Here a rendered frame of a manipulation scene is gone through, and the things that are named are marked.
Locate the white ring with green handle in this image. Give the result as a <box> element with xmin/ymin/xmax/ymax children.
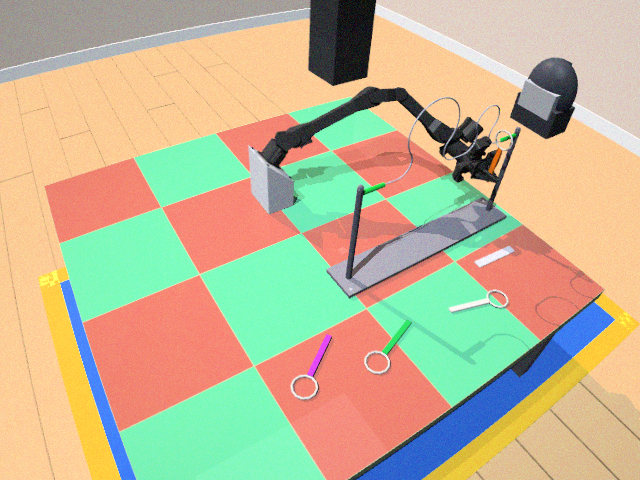
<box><xmin>364</xmin><ymin>320</ymin><xmax>412</xmax><ymax>374</ymax></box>

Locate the white loop with purple handle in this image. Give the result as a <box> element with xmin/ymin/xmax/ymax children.
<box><xmin>291</xmin><ymin>334</ymin><xmax>332</xmax><ymax>400</ymax></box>

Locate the white loop with straight handle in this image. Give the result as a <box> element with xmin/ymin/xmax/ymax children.
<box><xmin>449</xmin><ymin>290</ymin><xmax>508</xmax><ymax>314</ymax></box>

